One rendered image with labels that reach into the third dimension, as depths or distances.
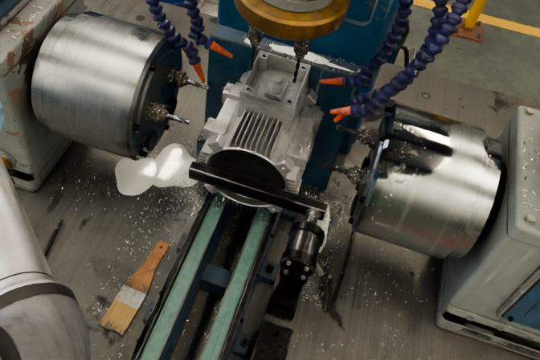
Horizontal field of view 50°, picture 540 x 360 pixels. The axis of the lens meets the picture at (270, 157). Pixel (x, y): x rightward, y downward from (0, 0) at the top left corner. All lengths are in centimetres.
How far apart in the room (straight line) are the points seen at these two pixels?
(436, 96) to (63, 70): 100
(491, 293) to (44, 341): 82
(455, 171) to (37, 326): 69
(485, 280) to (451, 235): 12
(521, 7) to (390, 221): 291
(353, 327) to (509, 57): 240
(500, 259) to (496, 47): 245
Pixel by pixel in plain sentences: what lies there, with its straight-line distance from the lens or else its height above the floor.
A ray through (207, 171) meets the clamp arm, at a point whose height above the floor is 103.
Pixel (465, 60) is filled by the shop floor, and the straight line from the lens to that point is 321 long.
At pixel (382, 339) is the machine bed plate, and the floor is 80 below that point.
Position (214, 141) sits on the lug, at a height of 109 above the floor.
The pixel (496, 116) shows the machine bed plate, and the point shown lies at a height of 80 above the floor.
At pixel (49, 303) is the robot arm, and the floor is 137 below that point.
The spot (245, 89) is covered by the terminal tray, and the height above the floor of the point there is 114.
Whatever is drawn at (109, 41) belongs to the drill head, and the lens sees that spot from 106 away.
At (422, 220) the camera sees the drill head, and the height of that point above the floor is 108.
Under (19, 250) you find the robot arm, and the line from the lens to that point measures 58.
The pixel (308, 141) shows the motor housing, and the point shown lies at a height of 106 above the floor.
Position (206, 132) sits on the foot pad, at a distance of 104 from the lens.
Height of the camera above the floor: 184
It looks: 50 degrees down
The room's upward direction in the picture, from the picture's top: 12 degrees clockwise
